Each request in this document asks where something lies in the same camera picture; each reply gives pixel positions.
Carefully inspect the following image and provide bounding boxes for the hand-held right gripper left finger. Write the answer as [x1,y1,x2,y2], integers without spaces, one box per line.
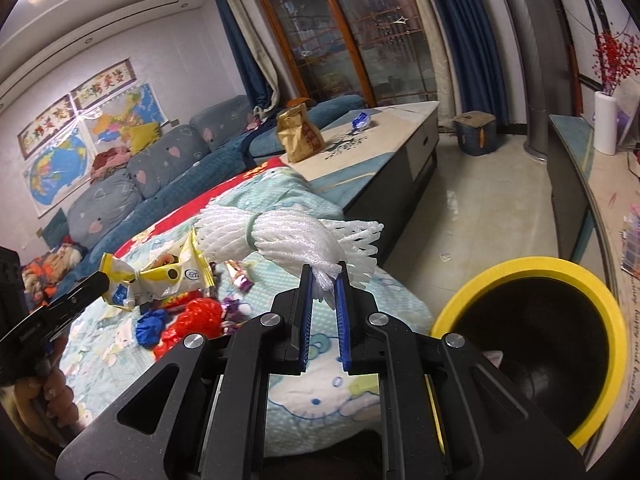
[56,262,314,480]

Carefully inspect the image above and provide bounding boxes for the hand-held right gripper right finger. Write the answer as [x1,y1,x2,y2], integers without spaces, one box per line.
[335,260,587,480]

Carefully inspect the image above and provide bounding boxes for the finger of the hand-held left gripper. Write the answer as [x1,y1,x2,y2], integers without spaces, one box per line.
[46,271,110,322]

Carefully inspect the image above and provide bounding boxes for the blue rubber glove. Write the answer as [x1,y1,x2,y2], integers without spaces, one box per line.
[135,308,172,350]

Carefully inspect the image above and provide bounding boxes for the white foam fruit net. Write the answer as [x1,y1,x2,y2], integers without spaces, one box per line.
[192,203,385,307]

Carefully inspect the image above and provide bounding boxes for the yellow snack wrapper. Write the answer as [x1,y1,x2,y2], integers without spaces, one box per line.
[100,227,217,312]

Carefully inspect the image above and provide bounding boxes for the yellow rimmed black trash bin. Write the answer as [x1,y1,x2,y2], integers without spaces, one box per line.
[430,256,629,450]

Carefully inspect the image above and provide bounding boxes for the person's left hand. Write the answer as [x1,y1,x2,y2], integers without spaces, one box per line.
[12,355,82,442]

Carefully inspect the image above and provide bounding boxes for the orange patterned cloth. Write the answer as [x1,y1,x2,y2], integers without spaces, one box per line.
[22,241,84,307]

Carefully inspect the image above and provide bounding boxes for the teal cushion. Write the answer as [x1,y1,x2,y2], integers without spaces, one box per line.
[42,207,71,252]

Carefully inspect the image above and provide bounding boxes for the shiny purple candy wrapper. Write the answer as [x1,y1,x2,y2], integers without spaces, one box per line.
[219,297,254,337]

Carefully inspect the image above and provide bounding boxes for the brown purple candy wrapper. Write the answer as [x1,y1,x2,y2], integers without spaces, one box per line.
[225,260,256,292]

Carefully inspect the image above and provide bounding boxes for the grey heart print cushion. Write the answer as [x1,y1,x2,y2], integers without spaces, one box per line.
[189,95,254,152]
[66,170,144,249]
[127,125,209,199]

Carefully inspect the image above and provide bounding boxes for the cat print teal blanket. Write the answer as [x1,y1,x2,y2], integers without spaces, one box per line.
[65,164,436,461]

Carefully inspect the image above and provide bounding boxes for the red bed sheet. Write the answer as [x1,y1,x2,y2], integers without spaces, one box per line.
[114,157,287,257]

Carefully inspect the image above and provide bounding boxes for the red plastic wrapper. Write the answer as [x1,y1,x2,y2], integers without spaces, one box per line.
[152,297,224,361]

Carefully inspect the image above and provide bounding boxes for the world map poster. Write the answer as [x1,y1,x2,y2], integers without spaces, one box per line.
[22,129,97,219]

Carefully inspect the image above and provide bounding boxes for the pile of clothes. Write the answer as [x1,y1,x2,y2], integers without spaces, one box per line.
[90,145,134,182]

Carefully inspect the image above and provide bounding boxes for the blue sofa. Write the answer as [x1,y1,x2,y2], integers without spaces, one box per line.
[30,95,370,307]

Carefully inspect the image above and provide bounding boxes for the yellow pillow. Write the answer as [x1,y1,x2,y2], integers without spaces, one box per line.
[127,121,162,156]

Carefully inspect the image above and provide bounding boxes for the framed embroidery picture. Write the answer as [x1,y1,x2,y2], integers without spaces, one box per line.
[17,93,74,154]
[70,58,137,110]

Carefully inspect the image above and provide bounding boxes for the country map poster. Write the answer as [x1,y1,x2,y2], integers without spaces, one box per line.
[80,82,166,154]

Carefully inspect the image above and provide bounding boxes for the gold paper bag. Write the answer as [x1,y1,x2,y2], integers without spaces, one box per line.
[276,104,326,164]

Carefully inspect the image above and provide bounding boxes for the grey coffee table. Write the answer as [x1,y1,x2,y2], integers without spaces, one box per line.
[279,100,441,267]

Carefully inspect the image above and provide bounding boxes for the pink white cloth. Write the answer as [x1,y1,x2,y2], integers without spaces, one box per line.
[244,105,277,134]

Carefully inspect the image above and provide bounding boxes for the dark stool with cardboard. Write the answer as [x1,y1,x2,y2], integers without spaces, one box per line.
[452,111,499,157]

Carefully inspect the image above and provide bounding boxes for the dark cabinet with teal top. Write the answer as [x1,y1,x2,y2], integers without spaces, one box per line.
[547,113,640,463]

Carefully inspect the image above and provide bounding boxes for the beige curtain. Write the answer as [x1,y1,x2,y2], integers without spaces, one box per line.
[220,0,282,112]

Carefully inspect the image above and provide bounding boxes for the dark blue curtain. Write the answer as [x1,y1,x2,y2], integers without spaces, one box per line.
[212,0,271,111]
[417,0,512,129]

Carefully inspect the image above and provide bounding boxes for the wooden framed glass door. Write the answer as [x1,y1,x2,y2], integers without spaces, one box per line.
[244,0,439,109]

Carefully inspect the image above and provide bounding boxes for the light sheer curtain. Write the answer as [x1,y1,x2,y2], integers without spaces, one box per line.
[399,0,457,107]

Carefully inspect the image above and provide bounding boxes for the colourful booklet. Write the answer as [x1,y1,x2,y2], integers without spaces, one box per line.
[620,209,640,274]

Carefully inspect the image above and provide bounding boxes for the grey standing air conditioner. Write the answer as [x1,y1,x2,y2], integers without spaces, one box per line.
[487,0,557,162]

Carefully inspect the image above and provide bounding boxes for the white vase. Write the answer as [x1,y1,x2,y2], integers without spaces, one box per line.
[593,90,620,156]

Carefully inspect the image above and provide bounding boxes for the purple box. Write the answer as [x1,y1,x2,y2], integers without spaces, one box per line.
[617,94,640,147]

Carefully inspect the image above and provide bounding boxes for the red flower branches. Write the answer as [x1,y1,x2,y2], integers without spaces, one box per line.
[592,16,640,97]

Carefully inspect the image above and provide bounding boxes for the black line wall decor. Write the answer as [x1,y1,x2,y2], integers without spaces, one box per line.
[549,0,640,88]

